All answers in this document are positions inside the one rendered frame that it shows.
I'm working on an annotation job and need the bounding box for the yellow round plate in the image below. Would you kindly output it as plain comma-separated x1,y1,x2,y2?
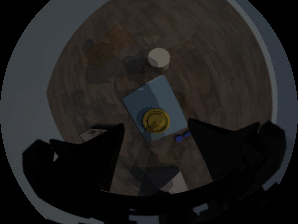
142,108,169,133

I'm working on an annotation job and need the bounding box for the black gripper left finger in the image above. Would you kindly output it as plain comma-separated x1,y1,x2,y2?
49,123,125,192

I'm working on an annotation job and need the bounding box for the light blue flat mat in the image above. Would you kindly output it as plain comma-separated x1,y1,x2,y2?
122,75,188,143

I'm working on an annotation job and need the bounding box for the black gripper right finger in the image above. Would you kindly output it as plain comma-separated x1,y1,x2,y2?
188,119,261,181

